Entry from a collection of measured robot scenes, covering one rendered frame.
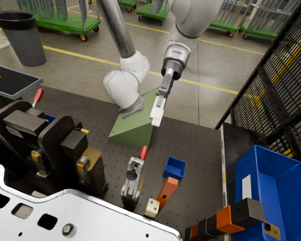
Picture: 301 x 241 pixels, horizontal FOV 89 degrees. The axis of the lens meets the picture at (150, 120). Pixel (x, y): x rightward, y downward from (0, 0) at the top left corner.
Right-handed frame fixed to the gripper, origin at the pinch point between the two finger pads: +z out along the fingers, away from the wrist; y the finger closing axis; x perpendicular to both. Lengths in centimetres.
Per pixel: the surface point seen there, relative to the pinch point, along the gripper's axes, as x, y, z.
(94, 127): -44, -54, 8
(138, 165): 0.2, 10.2, 15.6
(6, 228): -30, 4, 44
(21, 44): -249, -147, -82
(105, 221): -5.0, -1.3, 35.6
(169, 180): 8.8, 10.1, 16.5
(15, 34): -251, -134, -88
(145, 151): 0.0, 0.5, 11.8
